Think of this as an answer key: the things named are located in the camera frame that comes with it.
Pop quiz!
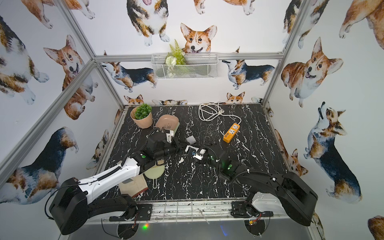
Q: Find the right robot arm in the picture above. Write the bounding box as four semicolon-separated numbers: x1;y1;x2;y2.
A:
195;146;318;227

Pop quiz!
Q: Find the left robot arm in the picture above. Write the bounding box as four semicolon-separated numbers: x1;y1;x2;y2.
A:
48;132;188;235

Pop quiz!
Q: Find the terracotta pot with plant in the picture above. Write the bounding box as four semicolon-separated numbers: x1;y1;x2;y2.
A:
130;104;153;129

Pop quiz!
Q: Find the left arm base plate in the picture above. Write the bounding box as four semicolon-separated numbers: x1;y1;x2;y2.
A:
109;204;153;222

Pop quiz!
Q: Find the orange power strip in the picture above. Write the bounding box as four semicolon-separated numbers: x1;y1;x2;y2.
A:
223;123;240;143

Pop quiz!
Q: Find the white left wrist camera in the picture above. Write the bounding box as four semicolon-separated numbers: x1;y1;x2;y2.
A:
165;130;175;143

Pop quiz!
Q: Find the artificial fern with flower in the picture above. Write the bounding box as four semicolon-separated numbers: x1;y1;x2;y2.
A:
165;40;188;78

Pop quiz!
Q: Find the white wire wall basket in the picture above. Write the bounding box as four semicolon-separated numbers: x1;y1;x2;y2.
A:
151;53;219;80

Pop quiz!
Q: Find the aluminium frame post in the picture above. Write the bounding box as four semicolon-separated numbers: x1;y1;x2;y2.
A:
262;1;312;108

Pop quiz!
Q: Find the white power strip cord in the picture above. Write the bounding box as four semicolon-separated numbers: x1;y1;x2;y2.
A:
198;102;243;124

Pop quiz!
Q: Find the white USB charger block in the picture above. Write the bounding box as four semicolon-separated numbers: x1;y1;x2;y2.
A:
186;136;197;145

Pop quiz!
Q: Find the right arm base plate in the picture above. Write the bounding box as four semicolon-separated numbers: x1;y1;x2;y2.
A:
230;201;274;219

